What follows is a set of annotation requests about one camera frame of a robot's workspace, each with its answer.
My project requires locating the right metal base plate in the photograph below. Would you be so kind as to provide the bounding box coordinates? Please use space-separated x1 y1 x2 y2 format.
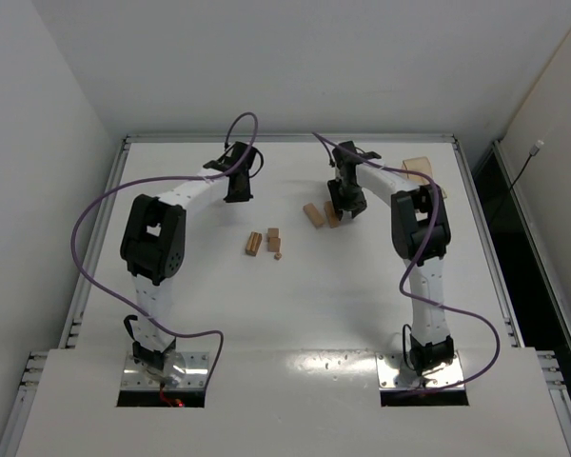
376 352 465 392

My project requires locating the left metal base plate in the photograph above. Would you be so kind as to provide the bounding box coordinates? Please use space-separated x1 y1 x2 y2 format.
120 351 209 392

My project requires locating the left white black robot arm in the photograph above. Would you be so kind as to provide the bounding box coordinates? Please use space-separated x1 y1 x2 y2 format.
120 142 264 376

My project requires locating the plain wood cube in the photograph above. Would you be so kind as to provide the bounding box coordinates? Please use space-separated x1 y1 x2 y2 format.
267 237 281 253

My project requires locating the metal base plate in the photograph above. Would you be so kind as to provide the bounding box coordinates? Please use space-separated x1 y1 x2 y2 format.
120 351 209 392
376 352 465 392

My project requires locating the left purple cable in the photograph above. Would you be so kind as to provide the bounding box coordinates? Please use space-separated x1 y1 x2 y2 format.
70 111 225 396

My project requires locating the plain long wood block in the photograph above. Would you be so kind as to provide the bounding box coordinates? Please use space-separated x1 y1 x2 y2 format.
245 231 254 256

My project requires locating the engraved long wood block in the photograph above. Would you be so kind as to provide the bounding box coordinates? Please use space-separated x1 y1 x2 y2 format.
324 201 340 229
303 203 325 229

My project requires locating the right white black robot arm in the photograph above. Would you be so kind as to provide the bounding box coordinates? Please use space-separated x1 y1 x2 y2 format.
327 141 454 375

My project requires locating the black wall cable with plug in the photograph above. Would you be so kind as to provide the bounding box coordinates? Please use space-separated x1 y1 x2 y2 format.
484 140 544 225

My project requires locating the orange translucent plastic box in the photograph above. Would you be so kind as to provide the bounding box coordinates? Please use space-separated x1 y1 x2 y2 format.
402 157 434 186

